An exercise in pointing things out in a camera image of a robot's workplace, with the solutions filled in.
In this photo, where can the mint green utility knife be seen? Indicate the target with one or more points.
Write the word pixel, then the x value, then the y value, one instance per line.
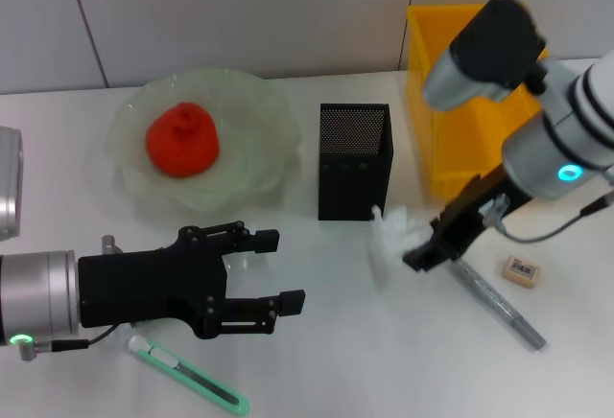
pixel 201 384

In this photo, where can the translucent green fruit plate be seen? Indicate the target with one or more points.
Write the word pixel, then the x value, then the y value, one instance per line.
pixel 254 149

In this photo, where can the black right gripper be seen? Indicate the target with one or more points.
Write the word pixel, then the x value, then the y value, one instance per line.
pixel 467 221

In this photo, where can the silver wrist plug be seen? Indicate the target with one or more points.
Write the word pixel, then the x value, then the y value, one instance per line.
pixel 494 209
pixel 109 244

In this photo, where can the white paper ball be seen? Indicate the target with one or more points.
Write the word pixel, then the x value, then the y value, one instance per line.
pixel 393 240

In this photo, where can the grey marker pen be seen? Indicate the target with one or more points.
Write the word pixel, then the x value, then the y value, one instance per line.
pixel 499 303

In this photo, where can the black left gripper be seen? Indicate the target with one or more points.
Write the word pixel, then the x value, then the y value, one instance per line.
pixel 144 288

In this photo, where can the beige eraser with barcode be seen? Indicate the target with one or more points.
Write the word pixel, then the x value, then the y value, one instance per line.
pixel 520 270

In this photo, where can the black mesh pen holder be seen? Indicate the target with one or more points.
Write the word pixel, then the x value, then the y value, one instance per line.
pixel 352 188

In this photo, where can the silver right wrist plug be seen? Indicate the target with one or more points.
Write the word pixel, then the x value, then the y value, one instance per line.
pixel 494 209

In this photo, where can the red-orange toy orange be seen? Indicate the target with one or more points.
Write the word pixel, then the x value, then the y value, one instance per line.
pixel 182 149

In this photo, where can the yellow plastic bin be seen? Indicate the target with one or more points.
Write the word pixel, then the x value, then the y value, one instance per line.
pixel 455 149

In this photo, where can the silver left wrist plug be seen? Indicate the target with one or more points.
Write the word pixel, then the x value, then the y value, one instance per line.
pixel 109 244

